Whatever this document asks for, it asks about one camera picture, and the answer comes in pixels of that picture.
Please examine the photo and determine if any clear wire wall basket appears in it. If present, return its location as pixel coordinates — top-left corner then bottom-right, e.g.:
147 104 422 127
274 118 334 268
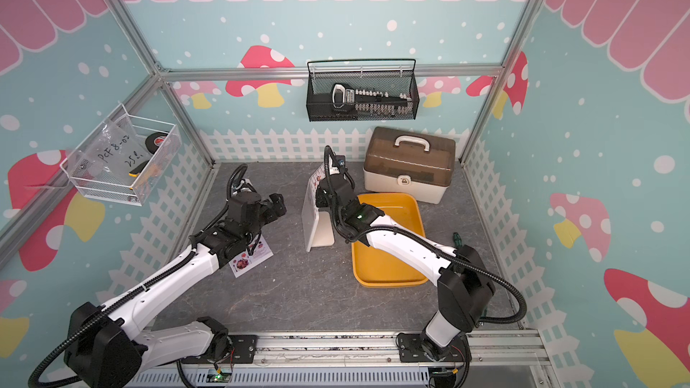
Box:
60 104 181 207

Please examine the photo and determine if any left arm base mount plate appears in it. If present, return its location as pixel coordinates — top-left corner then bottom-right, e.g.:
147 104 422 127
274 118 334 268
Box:
183 334 259 366

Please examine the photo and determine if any black tape roll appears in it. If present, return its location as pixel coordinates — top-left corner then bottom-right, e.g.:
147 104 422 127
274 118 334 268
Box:
145 132 168 154

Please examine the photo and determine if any white acrylic menu holder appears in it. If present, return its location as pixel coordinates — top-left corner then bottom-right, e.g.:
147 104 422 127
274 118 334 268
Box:
300 174 336 253

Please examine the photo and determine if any socket set in basket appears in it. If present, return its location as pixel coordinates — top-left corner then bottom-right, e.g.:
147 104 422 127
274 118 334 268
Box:
330 84 416 120

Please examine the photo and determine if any aluminium front rail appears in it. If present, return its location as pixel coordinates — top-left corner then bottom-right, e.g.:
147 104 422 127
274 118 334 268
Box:
222 330 550 369

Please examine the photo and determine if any food menu card with photos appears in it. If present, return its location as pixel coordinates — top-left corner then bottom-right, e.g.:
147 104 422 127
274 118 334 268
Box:
305 165 325 207

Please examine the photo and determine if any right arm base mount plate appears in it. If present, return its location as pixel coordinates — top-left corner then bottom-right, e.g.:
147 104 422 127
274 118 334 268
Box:
395 332 472 363

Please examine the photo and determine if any labelled plastic bag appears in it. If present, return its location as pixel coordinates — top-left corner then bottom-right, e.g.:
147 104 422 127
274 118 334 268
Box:
84 120 151 185

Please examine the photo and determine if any beige storage box brown lid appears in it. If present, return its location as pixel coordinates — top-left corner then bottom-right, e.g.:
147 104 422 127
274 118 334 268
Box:
363 127 456 204

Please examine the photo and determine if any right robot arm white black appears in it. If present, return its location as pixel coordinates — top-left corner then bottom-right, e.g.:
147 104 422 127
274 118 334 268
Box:
314 145 528 362

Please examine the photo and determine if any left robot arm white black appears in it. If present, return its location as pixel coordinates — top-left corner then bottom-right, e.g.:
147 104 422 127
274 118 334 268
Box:
28 163 287 387

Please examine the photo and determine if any pink dessert menu card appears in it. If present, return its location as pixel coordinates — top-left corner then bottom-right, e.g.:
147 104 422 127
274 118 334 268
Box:
229 236 273 278

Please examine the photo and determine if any black wire mesh basket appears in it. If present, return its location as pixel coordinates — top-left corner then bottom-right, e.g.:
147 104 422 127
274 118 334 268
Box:
307 59 420 122

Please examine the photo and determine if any yellow black tool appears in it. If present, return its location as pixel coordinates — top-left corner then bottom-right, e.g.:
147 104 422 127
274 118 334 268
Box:
129 159 160 179

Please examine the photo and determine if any yellow plastic tray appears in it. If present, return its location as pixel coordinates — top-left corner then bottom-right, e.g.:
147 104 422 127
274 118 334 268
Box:
350 192 429 287

